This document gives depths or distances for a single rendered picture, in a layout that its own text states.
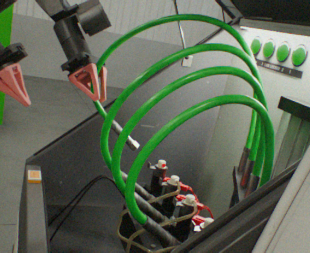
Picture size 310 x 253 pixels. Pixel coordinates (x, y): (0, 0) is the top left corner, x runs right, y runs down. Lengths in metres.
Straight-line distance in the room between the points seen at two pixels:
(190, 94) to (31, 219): 0.57
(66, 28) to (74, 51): 0.06
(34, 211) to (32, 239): 0.10
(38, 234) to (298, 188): 0.51
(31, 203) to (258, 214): 0.55
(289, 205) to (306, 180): 0.04
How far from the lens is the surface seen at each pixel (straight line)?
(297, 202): 0.52
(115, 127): 0.91
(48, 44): 7.29
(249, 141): 0.92
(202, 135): 1.22
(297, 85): 0.95
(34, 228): 0.85
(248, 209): 0.55
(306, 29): 0.92
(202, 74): 0.63
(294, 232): 0.51
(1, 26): 4.03
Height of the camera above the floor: 1.39
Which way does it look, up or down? 15 degrees down
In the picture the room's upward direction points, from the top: 12 degrees clockwise
